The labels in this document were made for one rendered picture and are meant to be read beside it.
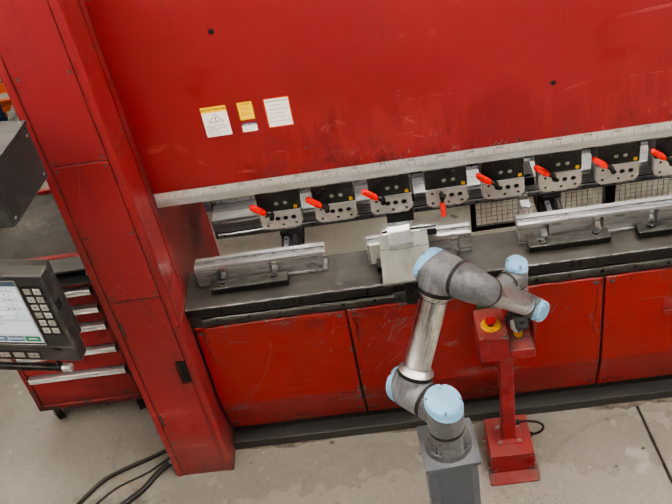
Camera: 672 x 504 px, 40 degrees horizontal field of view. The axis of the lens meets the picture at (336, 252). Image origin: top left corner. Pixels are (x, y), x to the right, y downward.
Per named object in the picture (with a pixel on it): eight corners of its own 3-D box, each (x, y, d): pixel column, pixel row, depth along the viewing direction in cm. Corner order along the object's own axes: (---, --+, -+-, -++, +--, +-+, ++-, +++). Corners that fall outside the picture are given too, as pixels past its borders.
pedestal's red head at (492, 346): (480, 363, 334) (477, 329, 323) (474, 331, 346) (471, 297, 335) (535, 356, 333) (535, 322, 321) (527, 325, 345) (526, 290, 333)
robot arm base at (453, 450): (476, 458, 290) (475, 439, 284) (429, 467, 291) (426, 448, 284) (466, 421, 302) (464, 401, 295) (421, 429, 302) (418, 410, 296)
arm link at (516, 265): (498, 264, 310) (513, 249, 314) (499, 285, 318) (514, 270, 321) (518, 274, 306) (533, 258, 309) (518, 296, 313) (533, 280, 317)
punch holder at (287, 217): (263, 231, 337) (253, 195, 326) (264, 216, 343) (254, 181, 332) (303, 225, 335) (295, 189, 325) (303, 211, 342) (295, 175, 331)
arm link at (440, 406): (448, 446, 283) (445, 418, 275) (415, 425, 291) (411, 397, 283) (473, 421, 289) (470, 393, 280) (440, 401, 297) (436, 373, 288)
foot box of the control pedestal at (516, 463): (491, 486, 372) (489, 469, 364) (481, 436, 390) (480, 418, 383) (540, 481, 370) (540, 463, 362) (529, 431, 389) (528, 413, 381)
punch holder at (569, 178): (538, 193, 329) (538, 155, 318) (534, 179, 336) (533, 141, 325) (581, 187, 328) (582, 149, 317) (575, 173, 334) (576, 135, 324)
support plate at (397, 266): (383, 286, 324) (383, 284, 324) (378, 238, 344) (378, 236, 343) (434, 279, 323) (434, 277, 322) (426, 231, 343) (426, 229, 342)
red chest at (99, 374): (48, 431, 429) (-41, 274, 364) (68, 351, 467) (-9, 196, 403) (153, 418, 426) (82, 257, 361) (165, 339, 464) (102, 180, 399)
